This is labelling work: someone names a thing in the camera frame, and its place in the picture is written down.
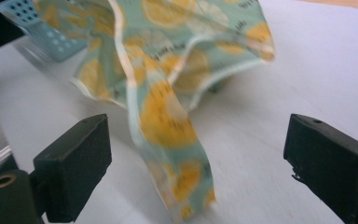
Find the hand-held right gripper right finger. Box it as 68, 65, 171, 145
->
282, 113, 358, 224

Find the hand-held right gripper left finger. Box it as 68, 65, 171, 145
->
32, 113, 113, 224

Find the orange slice print fabric bag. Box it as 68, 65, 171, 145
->
32, 0, 276, 224

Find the light blue perforated plastic basket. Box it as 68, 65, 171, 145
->
0, 0, 89, 63

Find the white table mat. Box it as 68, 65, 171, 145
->
0, 0, 358, 224

